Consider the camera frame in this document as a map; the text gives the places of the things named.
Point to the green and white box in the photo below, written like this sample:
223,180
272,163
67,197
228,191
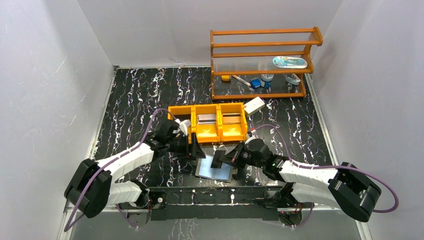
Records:
253,106

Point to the orange wooden shelf rack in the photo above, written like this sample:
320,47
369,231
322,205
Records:
249,54

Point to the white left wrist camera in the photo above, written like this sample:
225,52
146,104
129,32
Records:
183,126

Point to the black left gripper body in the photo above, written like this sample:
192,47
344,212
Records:
191,149

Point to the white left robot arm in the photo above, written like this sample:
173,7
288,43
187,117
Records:
95,184

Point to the yellow three-compartment organizer tray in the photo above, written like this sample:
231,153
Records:
212,133

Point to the white marker pen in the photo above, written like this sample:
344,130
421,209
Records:
242,80

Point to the brown card in tray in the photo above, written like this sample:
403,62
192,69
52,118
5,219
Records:
231,118

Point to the white jar blue label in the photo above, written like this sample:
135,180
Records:
266,80

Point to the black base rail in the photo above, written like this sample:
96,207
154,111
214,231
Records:
234,202

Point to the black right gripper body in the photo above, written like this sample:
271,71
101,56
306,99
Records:
234,156

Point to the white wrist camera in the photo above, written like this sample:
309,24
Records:
253,134
183,126

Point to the small yellow block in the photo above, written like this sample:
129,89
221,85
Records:
225,78

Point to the silver card in tray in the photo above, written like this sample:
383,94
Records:
206,119

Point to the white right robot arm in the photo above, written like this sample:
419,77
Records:
339,187

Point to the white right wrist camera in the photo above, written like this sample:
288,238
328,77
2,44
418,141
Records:
253,134

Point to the teal blister pack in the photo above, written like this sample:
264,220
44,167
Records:
288,62

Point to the small blue box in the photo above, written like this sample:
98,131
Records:
255,83

